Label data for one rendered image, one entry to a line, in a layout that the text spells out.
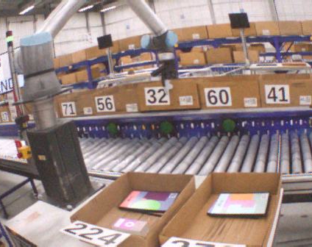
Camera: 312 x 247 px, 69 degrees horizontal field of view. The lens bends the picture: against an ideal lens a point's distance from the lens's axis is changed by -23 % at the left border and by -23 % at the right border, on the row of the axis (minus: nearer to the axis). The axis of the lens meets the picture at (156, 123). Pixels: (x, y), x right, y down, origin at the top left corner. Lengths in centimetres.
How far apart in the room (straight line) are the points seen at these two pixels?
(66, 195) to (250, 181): 72
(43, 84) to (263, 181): 89
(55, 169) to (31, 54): 47
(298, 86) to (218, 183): 84
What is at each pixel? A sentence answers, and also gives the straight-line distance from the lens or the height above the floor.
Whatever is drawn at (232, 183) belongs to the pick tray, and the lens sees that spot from 99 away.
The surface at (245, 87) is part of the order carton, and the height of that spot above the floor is 101.
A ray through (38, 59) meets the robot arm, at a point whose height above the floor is 136.
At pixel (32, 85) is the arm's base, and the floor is 126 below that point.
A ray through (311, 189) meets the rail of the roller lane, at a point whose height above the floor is 68.
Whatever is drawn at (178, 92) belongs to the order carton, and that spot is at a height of 100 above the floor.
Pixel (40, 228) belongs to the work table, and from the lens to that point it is 106.
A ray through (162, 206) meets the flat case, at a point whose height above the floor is 78.
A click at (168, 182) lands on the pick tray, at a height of 81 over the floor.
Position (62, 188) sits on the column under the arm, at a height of 83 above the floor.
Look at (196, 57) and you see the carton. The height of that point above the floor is 97.
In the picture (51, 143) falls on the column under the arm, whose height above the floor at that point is 103.
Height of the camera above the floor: 129
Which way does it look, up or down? 15 degrees down
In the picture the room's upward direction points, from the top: 10 degrees counter-clockwise
